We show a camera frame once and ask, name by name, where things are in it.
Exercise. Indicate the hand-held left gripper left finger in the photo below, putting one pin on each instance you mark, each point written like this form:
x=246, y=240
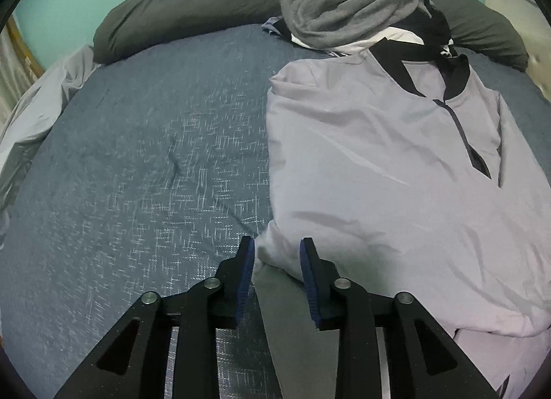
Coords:
x=245, y=278

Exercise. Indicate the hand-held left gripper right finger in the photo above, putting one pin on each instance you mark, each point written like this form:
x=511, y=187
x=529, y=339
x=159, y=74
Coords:
x=308, y=283

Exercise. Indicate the lilac pullover with black collar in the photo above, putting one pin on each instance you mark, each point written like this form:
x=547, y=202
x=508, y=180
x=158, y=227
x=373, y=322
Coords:
x=366, y=145

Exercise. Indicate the blue patterned bedspread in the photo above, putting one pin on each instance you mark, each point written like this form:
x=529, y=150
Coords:
x=150, y=166

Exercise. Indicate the black pants with striped side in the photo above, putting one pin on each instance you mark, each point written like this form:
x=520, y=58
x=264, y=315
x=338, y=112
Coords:
x=273, y=28

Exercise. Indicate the white garment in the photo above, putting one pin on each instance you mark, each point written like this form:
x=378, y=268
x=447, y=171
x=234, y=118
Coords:
x=400, y=35

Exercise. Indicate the light grey bed sheet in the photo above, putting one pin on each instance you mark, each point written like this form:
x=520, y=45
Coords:
x=38, y=97

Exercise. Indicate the dark grey long pillow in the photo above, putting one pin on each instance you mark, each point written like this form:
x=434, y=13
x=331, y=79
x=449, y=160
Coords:
x=181, y=7

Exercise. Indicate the black garment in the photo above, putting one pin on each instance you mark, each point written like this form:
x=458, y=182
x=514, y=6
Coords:
x=437, y=24

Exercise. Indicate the cream curtain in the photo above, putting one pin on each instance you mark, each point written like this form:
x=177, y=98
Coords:
x=8, y=67

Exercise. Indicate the cream tufted headboard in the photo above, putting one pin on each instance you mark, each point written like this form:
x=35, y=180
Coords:
x=525, y=29

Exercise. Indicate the wooden frame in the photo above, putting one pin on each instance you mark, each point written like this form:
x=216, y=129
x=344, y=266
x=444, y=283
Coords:
x=26, y=50

